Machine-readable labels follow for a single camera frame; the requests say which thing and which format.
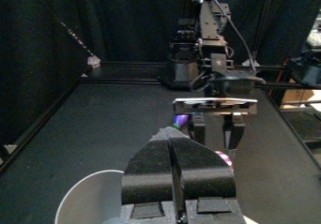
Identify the black mesh panel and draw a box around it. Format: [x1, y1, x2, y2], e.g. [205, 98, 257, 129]
[283, 108, 321, 143]

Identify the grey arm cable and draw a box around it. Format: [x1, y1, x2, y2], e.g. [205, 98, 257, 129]
[205, 0, 259, 74]

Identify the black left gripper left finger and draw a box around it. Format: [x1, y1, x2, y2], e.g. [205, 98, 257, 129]
[121, 126, 182, 224]

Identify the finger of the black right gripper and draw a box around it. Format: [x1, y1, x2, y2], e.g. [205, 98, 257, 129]
[224, 112, 248, 151]
[189, 112, 209, 146]

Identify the pink white striped toy onion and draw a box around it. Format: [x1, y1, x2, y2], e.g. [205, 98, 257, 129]
[214, 150, 234, 173]

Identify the brown cardboard box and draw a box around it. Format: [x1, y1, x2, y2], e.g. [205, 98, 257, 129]
[280, 88, 321, 108]

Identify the grey bowl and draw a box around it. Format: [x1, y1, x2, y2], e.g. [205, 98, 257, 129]
[54, 169, 127, 224]

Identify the white corner bracket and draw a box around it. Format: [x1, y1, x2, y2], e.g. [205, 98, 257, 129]
[86, 54, 103, 69]
[241, 58, 263, 68]
[3, 143, 19, 156]

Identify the purple toy eggplant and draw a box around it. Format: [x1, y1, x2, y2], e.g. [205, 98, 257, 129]
[172, 114, 192, 130]

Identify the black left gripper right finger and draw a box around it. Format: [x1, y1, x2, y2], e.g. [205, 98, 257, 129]
[168, 126, 249, 224]

